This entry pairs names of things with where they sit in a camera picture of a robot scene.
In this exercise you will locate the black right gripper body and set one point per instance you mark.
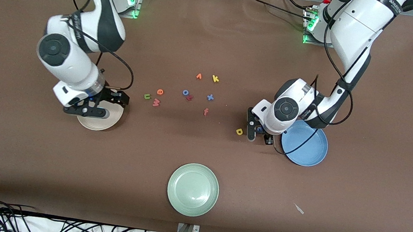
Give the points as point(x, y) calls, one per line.
point(111, 95)

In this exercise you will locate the green foam letter u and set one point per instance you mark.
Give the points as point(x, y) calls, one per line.
point(147, 98)

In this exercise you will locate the orange foam letter e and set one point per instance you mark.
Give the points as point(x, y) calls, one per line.
point(159, 92)

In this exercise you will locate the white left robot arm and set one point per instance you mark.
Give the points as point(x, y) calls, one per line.
point(359, 28)

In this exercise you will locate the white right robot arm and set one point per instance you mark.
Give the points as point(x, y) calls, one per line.
point(71, 64)

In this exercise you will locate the yellow foam letter d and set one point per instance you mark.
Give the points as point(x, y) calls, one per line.
point(237, 131)

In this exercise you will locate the beige brown round plate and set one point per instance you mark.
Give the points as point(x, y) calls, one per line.
point(99, 123)

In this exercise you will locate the red foam letter w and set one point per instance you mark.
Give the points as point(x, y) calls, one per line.
point(156, 103)

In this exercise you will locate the blue round plate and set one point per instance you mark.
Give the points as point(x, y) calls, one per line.
point(304, 151)

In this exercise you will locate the red foam letter f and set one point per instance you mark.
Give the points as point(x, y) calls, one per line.
point(205, 112)

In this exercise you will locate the blue foam letter x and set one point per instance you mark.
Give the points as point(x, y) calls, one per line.
point(210, 97)

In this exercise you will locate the blue foam letter o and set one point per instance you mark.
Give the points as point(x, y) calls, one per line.
point(183, 92)

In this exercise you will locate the yellow foam letter k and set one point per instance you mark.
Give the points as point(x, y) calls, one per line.
point(214, 78)

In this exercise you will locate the dark red foam letter z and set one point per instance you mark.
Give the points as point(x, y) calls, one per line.
point(189, 97)

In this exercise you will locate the orange foam letter v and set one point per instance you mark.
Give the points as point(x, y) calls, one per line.
point(199, 75)

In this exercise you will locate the small white paper scrap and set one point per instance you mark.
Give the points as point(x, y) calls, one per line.
point(299, 209)

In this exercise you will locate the brown table cover sheet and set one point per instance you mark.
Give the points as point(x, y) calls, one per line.
point(215, 46)

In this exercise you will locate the pale green round plate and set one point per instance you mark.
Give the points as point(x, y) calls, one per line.
point(192, 190)

